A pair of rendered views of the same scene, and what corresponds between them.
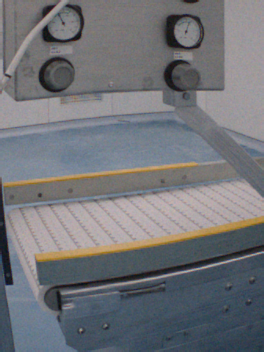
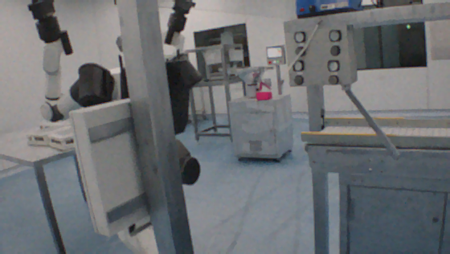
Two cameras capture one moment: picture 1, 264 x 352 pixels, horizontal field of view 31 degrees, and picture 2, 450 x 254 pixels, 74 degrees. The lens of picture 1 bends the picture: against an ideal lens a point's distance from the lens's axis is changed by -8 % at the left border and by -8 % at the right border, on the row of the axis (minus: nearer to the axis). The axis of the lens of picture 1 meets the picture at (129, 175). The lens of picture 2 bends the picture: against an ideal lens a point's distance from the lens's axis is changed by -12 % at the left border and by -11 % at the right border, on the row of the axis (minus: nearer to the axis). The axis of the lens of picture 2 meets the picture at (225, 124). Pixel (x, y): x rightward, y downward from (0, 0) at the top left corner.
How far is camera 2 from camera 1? 0.86 m
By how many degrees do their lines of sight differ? 55
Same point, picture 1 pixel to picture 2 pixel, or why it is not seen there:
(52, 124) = not seen: outside the picture
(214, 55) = (345, 72)
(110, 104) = not seen: outside the picture
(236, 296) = (374, 165)
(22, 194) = (330, 121)
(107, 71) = (312, 79)
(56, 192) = (344, 122)
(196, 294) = (355, 158)
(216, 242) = (360, 138)
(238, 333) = (390, 192)
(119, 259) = (325, 137)
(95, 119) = not seen: outside the picture
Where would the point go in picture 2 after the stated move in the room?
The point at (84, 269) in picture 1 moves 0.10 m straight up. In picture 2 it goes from (314, 138) to (312, 110)
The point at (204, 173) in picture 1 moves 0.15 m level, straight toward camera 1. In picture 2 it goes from (407, 122) to (383, 129)
